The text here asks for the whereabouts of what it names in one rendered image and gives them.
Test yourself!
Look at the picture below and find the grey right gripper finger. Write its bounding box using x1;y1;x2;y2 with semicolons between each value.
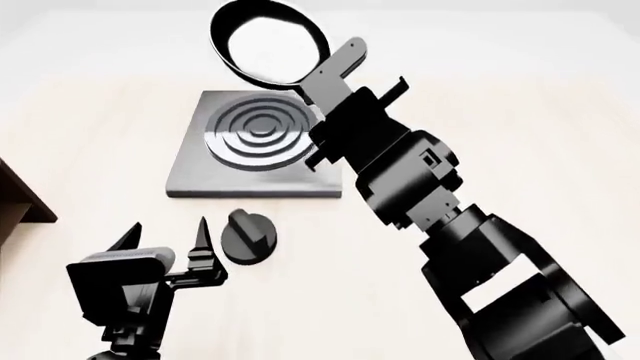
319;36;370;80
297;66;359;117

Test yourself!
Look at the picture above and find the black round stove knob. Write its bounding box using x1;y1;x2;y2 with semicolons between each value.
220;207;279;265

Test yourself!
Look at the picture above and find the black frying pan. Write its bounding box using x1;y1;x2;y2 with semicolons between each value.
208;0;332;90

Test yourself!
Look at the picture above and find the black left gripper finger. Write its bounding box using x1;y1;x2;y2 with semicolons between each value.
106;221;144;253
186;215;215;272

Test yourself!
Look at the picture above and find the grey square stove plate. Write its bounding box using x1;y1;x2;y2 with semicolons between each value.
164;89;345;201

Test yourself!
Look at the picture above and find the brown wooden furniture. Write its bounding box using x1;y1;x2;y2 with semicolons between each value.
0;156;59;248

